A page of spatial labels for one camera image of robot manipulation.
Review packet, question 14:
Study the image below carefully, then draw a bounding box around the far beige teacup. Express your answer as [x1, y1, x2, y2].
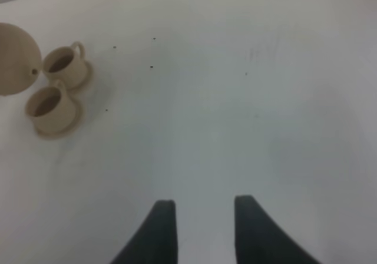
[42, 41, 85, 87]

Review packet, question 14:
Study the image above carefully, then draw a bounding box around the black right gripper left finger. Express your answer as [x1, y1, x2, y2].
[112, 200, 178, 264]

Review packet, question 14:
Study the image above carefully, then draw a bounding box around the beige saucer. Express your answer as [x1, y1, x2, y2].
[67, 61, 93, 93]
[31, 100, 83, 140]

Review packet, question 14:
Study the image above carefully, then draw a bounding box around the near beige teacup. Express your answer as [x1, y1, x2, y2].
[25, 80, 75, 122]

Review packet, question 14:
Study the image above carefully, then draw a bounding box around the beige ceramic teapot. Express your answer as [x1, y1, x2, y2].
[1, 23, 42, 96]

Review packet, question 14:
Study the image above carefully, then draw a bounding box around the near beige saucer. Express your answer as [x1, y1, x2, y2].
[31, 100, 83, 140]

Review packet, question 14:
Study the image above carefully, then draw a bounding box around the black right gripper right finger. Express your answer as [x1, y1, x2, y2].
[234, 196, 318, 264]

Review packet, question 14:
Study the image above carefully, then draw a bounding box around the beige teacup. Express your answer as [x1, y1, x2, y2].
[25, 80, 75, 122]
[42, 41, 85, 87]

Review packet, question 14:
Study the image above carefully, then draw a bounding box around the far beige saucer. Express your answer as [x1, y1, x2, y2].
[67, 61, 93, 93]

